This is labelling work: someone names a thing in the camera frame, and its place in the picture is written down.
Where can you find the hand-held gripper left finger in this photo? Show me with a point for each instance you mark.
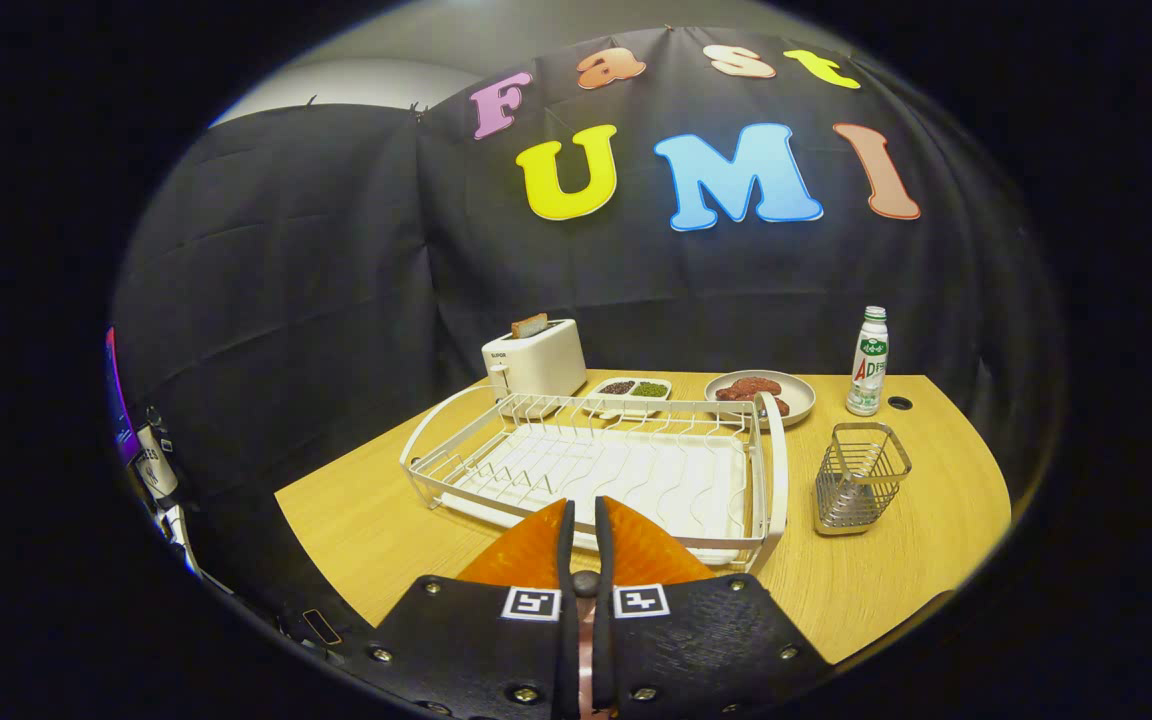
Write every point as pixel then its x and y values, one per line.
pixel 476 650

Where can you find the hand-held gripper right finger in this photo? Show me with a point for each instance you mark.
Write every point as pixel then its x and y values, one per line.
pixel 696 650

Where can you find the pink plate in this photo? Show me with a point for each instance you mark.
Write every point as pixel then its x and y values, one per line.
pixel 586 650

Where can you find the white divided dish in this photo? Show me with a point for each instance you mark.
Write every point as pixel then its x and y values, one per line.
pixel 626 403

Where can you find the beige plate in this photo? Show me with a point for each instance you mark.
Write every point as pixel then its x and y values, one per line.
pixel 801 395

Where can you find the red meat piece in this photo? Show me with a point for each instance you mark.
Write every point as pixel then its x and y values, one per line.
pixel 781 406
pixel 746 388

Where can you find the heap of green beans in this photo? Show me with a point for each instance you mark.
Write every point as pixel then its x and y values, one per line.
pixel 649 389

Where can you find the heap of dark beans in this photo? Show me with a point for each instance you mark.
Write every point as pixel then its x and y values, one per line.
pixel 617 387

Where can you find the white toaster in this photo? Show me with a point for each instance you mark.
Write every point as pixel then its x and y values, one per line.
pixel 536 365

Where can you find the white green-label drink bottle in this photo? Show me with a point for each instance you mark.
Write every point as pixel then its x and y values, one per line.
pixel 867 370

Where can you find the toast slice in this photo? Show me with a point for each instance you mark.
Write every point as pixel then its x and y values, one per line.
pixel 529 325

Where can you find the black backdrop cloth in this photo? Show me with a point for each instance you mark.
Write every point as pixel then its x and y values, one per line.
pixel 286 300

